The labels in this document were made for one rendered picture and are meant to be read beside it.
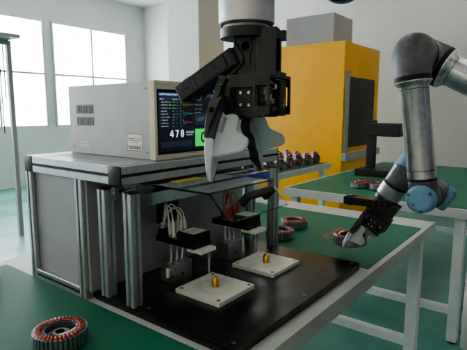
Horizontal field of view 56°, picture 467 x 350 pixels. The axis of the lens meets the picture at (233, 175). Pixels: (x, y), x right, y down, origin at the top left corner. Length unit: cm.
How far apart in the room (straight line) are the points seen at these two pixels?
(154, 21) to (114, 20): 79
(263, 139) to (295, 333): 53
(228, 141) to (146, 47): 889
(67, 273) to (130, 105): 50
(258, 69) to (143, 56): 890
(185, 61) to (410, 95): 427
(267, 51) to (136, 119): 67
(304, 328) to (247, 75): 68
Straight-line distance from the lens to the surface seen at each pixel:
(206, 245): 120
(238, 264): 135
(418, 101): 125
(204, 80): 62
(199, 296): 114
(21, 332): 115
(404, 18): 657
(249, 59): 60
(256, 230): 135
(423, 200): 124
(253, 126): 65
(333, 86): 477
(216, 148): 56
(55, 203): 132
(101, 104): 131
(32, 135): 803
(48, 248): 140
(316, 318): 114
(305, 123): 491
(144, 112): 117
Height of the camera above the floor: 124
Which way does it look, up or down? 8 degrees down
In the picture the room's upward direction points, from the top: straight up
